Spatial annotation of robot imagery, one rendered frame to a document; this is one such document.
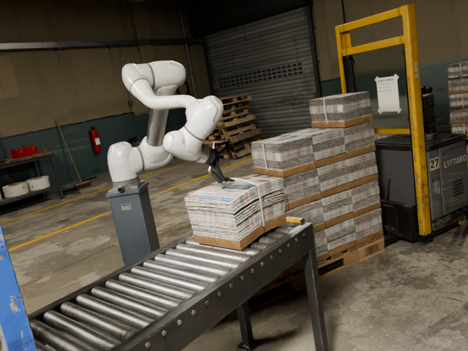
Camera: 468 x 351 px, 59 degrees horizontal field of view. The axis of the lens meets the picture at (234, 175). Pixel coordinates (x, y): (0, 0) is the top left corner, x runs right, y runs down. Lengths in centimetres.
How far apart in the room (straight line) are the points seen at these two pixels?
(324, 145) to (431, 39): 629
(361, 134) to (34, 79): 721
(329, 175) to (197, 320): 188
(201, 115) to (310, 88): 852
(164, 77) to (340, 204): 170
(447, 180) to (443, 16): 559
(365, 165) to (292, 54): 719
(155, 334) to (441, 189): 295
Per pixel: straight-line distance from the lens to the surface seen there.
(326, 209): 313
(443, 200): 388
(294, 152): 289
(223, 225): 182
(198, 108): 167
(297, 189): 293
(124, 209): 254
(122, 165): 250
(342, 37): 397
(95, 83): 989
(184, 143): 167
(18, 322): 92
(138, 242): 259
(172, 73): 216
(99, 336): 144
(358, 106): 327
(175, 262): 185
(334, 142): 311
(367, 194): 338
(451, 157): 388
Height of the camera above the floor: 147
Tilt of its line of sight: 12 degrees down
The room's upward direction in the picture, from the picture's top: 10 degrees counter-clockwise
